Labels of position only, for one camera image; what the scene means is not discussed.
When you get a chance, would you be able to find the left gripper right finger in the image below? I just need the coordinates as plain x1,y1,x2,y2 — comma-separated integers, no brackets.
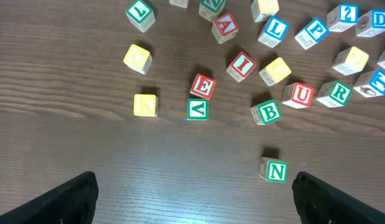
292,171,385,224

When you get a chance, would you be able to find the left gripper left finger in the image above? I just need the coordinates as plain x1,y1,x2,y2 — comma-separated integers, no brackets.
0,171,99,224

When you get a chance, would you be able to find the green N block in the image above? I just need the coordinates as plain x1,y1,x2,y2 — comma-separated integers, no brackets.
259,157,288,184

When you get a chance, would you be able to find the red E block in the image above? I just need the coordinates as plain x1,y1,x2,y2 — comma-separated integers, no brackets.
190,73,216,100

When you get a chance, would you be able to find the green B block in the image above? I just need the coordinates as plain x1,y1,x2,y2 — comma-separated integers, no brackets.
251,100,282,125

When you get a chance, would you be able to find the red U block lower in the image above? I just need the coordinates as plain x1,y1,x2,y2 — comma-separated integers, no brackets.
282,82,315,109

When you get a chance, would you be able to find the green R block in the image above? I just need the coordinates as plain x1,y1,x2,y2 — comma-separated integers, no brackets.
316,80,353,108

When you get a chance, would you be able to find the yellow K block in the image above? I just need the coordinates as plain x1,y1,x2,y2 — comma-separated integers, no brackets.
134,94,158,117

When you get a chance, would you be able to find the blue T block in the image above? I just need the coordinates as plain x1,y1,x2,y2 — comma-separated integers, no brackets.
353,70,385,98

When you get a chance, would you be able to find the yellow O block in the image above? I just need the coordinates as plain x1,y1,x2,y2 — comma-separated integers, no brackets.
259,57,292,86

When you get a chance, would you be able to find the yellow Q block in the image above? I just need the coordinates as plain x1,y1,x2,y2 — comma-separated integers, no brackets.
332,47,369,76

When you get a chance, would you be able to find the green V block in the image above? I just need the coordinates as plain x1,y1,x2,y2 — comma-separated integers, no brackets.
187,98,209,121

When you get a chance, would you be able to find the red I block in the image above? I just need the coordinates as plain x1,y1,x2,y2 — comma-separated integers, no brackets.
226,52,257,82

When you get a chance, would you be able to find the yellow C block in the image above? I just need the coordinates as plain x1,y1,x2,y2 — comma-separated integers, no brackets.
123,44,152,75

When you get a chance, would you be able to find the blue P block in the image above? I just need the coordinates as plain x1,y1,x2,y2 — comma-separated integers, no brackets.
294,17,329,50

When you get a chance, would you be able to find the blue L block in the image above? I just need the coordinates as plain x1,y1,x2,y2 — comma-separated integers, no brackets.
257,16,289,48

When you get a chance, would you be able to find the blue 2 block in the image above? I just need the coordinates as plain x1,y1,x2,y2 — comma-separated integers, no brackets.
327,3,359,32

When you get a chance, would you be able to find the blue D block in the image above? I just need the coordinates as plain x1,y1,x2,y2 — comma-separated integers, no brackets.
356,9,385,37

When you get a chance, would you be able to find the red A block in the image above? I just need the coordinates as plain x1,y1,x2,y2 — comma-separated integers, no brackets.
211,12,239,44

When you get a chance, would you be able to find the green L block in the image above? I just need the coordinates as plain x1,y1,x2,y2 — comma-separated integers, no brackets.
125,0,155,33

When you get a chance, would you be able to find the yellow S block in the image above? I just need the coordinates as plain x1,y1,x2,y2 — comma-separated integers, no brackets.
251,0,279,22

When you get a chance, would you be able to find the green Z block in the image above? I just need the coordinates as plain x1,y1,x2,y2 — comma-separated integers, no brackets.
198,0,226,22

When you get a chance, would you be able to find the green J block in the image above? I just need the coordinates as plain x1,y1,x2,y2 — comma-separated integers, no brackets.
169,0,189,9

